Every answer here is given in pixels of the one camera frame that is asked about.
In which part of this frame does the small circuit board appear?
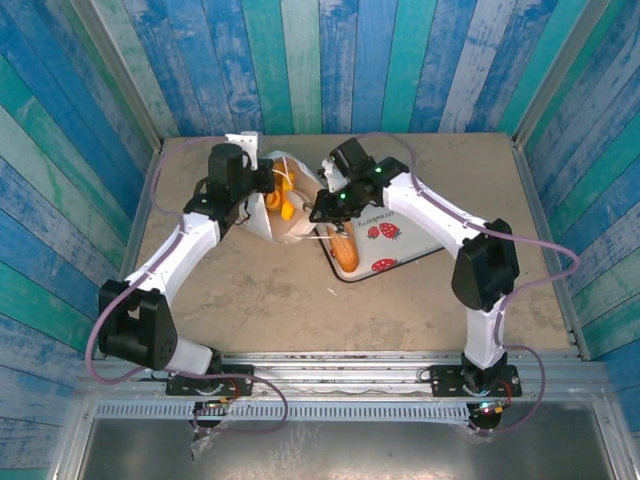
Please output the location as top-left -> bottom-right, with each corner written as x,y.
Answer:
192,397 -> 236,416
469,398 -> 512,417

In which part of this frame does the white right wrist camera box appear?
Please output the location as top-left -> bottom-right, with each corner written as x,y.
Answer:
321,158 -> 347,192

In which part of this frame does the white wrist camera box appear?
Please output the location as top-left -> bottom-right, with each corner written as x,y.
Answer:
224,130 -> 261,171
321,158 -> 347,192

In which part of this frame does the clear plastic scrap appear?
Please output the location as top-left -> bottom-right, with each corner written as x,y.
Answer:
189,423 -> 224,461

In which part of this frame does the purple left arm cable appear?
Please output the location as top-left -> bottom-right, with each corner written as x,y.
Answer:
84,134 -> 290,435

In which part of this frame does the left small circuit board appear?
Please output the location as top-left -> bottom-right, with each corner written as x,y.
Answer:
192,397 -> 236,416

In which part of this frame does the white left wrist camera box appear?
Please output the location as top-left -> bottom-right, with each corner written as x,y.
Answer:
224,130 -> 261,171

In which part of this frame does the aluminium side rail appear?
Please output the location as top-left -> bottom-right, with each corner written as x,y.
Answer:
94,147 -> 166,361
512,139 -> 594,361

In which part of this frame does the tan fake baguette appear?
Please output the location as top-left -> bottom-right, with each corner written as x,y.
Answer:
324,221 -> 361,274

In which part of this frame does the slotted grey cable duct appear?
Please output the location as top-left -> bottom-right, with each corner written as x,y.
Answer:
94,402 -> 474,425

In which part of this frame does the white printed paper bag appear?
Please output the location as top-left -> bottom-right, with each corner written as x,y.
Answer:
237,149 -> 334,247

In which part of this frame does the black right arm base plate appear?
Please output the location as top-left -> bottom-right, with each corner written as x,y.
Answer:
428,363 -> 523,399

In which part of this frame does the grey metal sheet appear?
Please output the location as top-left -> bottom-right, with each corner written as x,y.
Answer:
49,418 -> 626,480

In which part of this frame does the right small circuit board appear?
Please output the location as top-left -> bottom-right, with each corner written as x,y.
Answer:
469,398 -> 512,417

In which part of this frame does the aluminium corner post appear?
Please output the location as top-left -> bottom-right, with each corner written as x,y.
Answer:
69,0 -> 165,151
513,0 -> 609,146

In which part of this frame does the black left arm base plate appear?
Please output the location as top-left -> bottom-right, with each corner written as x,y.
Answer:
164,364 -> 255,398

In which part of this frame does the white strawberry print tray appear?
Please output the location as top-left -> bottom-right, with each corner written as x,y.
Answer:
313,197 -> 446,285

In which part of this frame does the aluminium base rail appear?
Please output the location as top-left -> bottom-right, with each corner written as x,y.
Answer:
74,351 -> 614,404

